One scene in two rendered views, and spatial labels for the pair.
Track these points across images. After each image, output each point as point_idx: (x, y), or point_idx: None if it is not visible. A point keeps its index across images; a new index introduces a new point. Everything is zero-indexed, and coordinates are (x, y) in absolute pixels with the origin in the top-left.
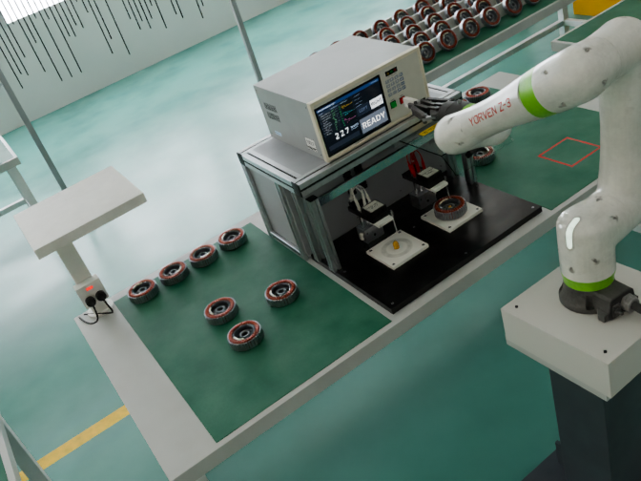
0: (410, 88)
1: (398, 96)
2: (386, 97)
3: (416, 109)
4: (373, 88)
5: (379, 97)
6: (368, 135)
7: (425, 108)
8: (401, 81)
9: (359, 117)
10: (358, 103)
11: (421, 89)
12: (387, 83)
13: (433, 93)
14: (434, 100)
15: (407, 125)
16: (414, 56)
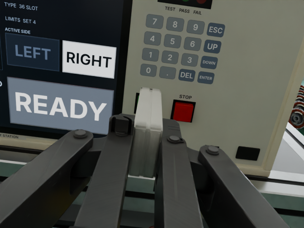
0: (227, 95)
1: (173, 93)
2: (131, 71)
3: (45, 163)
4: (93, 8)
5: (103, 53)
6: (29, 135)
7: (79, 214)
8: (205, 53)
9: (9, 69)
10: (17, 22)
11: (260, 120)
12: (154, 28)
13: (296, 155)
14: (225, 197)
15: (150, 187)
16: (298, 3)
